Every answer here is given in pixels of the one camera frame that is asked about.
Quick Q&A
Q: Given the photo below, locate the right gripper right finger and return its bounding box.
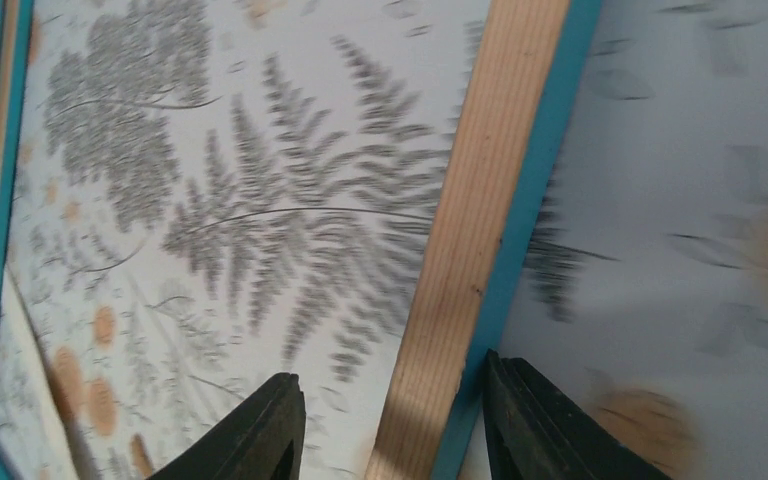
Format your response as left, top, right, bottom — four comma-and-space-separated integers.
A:
482, 350, 667, 480

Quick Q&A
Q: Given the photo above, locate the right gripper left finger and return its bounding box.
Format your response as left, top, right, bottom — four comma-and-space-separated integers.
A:
152, 372, 306, 480

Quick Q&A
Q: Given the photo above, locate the teal wooden picture frame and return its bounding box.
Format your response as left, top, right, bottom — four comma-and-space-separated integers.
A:
0, 1, 599, 479

